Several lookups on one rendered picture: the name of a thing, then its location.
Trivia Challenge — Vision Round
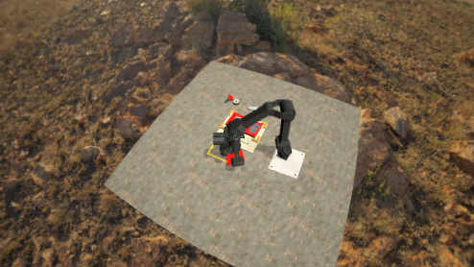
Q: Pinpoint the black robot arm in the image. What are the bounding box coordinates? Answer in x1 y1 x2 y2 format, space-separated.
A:
213 99 296 160

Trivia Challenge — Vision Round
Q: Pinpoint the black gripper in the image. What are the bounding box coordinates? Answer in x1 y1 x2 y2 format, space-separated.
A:
228 142 245 167

